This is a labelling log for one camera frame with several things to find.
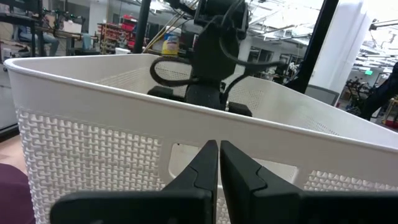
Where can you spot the white plastic basket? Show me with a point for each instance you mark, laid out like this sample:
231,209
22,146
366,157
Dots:
93,102

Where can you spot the yellow wipes canister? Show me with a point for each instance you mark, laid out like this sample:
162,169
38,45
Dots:
171,42

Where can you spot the red parts shelf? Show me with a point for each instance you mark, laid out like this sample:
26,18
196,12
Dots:
116,34

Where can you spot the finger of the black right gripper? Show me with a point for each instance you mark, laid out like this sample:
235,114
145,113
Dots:
160,92
239,109

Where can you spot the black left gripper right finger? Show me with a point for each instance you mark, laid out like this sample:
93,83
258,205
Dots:
264,202

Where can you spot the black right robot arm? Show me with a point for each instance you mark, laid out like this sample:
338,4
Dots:
214,53

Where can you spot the green exit sign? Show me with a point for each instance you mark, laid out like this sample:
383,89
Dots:
368,72

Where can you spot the black workbench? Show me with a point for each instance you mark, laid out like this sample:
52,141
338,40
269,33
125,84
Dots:
18,18

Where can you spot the maroon cloth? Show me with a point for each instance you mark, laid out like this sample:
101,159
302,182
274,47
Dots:
12,199

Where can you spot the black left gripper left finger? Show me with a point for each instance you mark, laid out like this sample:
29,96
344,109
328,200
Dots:
186,205

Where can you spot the black vertical post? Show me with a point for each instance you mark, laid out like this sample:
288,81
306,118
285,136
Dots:
141,28
314,43

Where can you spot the person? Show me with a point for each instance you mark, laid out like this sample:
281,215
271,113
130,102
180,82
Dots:
381,93
46,37

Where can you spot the white building pillar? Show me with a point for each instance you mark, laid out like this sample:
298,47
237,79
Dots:
342,46

